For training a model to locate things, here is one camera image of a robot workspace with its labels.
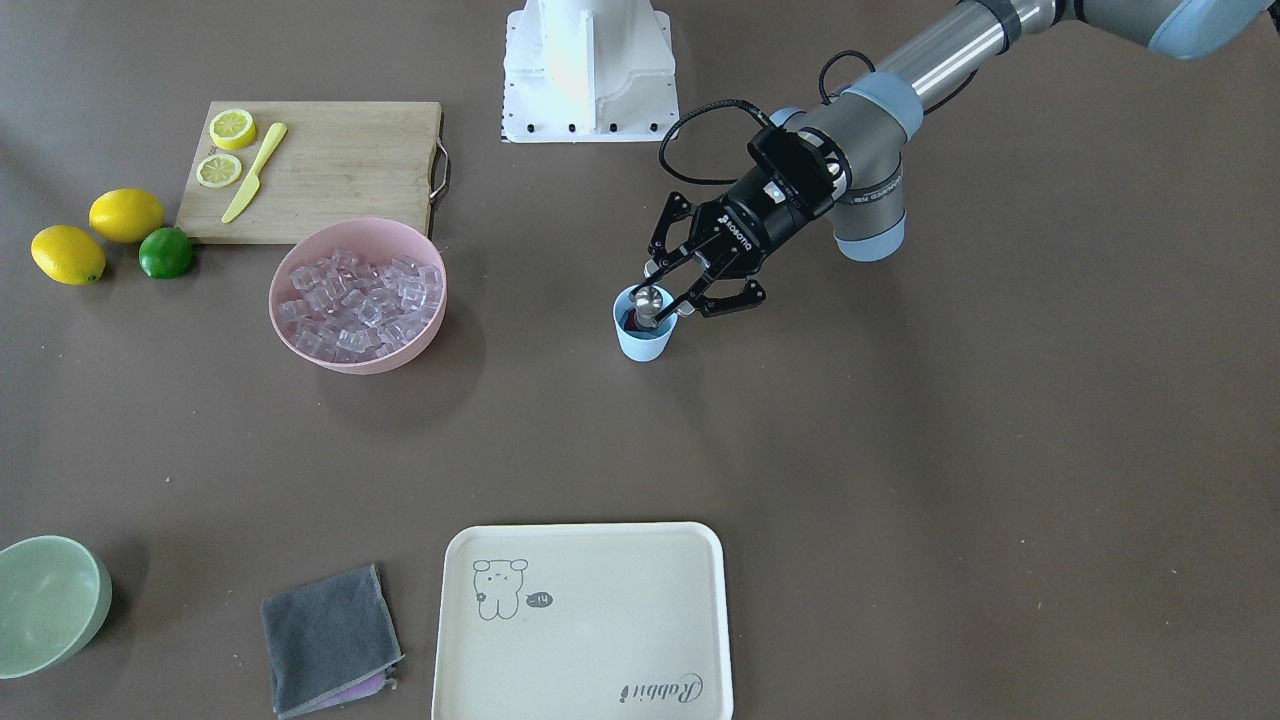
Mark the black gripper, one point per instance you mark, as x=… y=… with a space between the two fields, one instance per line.
x=752 y=221

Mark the steel muddler black tip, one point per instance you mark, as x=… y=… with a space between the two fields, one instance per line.
x=648 y=304

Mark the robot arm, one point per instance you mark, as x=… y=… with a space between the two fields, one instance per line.
x=875 y=116

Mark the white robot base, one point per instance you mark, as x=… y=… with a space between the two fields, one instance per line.
x=588 y=72

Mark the light blue plastic cup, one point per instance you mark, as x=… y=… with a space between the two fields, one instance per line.
x=640 y=344

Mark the pile of ice cubes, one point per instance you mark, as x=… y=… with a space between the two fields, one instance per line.
x=345 y=309

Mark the pink bowl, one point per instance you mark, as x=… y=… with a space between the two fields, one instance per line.
x=379 y=240

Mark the wooden cutting board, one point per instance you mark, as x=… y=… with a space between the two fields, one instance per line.
x=338 y=160

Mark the cream rabbit tray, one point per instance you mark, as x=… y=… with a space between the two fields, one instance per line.
x=584 y=621

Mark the yellow plastic knife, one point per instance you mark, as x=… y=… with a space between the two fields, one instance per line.
x=251 y=183

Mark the lemon slice far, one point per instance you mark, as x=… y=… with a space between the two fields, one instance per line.
x=233 y=129

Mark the lemon slice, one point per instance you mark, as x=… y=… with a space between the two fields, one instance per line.
x=233 y=129
x=218 y=171

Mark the lemon slice near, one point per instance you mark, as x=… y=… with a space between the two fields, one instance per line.
x=218 y=171

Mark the grey folded cloth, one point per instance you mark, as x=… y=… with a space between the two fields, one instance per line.
x=330 y=643

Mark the green lime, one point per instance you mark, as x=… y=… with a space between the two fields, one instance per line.
x=166 y=253

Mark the whole yellow lemon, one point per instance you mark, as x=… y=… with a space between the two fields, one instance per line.
x=126 y=215
x=68 y=255

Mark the pale green bowl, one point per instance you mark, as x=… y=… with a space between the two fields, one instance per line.
x=55 y=595

